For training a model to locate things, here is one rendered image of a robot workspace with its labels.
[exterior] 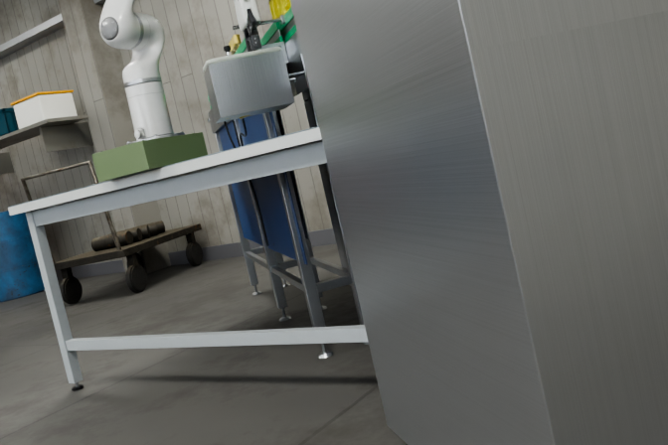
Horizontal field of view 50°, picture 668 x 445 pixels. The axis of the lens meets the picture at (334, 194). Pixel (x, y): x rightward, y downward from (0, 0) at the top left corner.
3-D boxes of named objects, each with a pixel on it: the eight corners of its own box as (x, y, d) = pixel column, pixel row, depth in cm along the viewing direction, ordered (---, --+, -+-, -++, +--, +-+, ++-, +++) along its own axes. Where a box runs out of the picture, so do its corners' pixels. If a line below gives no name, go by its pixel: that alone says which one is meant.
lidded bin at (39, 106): (80, 116, 635) (73, 89, 633) (44, 120, 606) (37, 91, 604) (53, 126, 660) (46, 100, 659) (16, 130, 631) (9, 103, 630)
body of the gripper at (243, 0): (255, -16, 209) (264, 22, 209) (250, -7, 218) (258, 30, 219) (231, -13, 206) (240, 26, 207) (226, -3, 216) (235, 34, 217)
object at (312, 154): (399, 400, 188) (338, 135, 183) (70, 391, 277) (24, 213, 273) (416, 386, 195) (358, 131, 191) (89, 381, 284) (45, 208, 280)
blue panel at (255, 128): (328, 130, 239) (316, 79, 238) (277, 141, 235) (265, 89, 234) (256, 155, 393) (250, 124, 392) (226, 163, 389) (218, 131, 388)
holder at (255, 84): (312, 98, 209) (300, 47, 208) (221, 117, 202) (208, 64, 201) (300, 105, 226) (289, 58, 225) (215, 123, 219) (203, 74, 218)
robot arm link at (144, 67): (116, 89, 228) (99, 15, 226) (152, 88, 245) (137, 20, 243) (146, 80, 223) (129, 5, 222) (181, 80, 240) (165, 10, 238)
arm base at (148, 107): (156, 138, 219) (143, 78, 218) (113, 149, 229) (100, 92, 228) (197, 133, 236) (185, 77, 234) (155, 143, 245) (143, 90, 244)
